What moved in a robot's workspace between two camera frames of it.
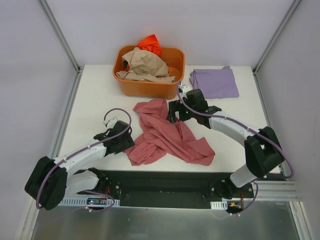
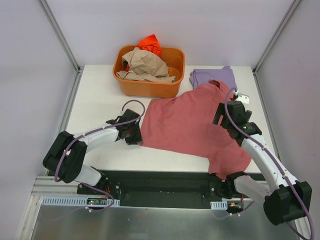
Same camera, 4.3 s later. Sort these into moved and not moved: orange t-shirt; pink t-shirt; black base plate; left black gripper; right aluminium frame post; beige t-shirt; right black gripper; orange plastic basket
Moved: pink t-shirt; right black gripper; left black gripper
Not moved: right aluminium frame post; orange t-shirt; black base plate; orange plastic basket; beige t-shirt
